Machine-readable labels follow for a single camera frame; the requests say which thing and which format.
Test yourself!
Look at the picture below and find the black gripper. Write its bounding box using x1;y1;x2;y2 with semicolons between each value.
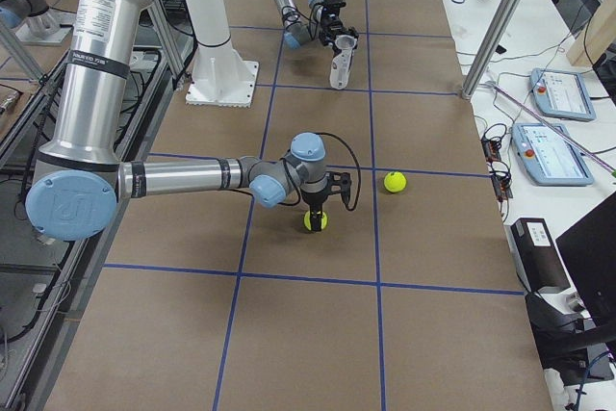
319;10;358;58
301;190;328;232

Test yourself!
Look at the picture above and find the tennis ball with Wilson print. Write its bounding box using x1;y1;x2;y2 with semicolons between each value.
303;211;328;232

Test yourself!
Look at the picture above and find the clear tennis ball can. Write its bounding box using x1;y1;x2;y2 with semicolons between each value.
329;36;355;90

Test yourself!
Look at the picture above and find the tennis ball with Roland Garros print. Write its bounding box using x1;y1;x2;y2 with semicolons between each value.
383;171;407;193

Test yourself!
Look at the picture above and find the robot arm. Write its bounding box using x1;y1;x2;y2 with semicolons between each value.
274;0;359;63
25;0;329;241

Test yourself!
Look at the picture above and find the far blue teach pendant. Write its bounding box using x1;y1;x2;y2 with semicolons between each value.
529;68;596;121

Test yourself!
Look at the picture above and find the blue teach pendant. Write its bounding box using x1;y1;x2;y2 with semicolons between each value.
511;123;594;187
529;68;596;121

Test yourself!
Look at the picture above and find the black box with label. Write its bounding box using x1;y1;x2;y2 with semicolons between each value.
509;218;571;295

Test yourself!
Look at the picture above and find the near blue teach pendant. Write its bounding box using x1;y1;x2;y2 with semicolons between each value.
511;123;594;187

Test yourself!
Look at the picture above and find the black monitor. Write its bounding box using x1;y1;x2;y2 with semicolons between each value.
556;193;615;323

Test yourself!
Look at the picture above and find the white central pedestal column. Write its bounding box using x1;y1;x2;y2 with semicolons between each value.
186;0;259;107

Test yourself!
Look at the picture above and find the aluminium frame post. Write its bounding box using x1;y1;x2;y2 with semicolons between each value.
461;0;521;100

